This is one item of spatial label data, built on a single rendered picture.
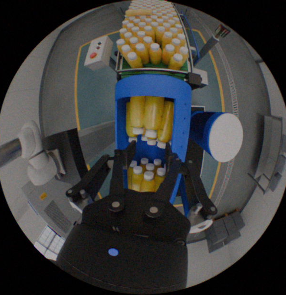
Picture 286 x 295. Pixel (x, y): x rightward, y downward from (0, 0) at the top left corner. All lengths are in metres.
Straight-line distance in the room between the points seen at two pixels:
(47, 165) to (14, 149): 0.27
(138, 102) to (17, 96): 3.03
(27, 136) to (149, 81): 0.62
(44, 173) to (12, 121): 2.39
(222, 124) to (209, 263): 5.28
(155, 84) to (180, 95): 0.08
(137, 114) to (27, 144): 0.58
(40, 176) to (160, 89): 0.68
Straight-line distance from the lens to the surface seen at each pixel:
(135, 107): 0.38
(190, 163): 0.15
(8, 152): 0.60
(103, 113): 1.70
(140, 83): 0.28
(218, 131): 0.57
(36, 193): 1.72
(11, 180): 2.89
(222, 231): 3.57
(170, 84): 0.29
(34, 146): 0.66
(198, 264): 5.23
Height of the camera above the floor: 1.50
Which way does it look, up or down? 71 degrees down
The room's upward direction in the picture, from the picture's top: 161 degrees counter-clockwise
